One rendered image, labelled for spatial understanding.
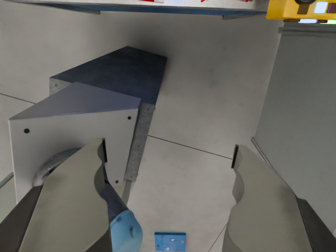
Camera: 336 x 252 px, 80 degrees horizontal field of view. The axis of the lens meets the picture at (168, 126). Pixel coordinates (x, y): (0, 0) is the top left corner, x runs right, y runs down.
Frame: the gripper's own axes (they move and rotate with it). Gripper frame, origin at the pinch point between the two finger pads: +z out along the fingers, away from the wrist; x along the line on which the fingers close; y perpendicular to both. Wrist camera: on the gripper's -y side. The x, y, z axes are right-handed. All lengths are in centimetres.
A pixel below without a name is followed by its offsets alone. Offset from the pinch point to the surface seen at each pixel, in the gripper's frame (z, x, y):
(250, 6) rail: 57, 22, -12
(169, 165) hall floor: 142, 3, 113
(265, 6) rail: 57, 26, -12
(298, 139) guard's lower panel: 86, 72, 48
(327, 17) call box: 35.9, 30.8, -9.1
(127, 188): 128, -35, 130
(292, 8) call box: 35.9, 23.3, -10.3
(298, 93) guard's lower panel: 99, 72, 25
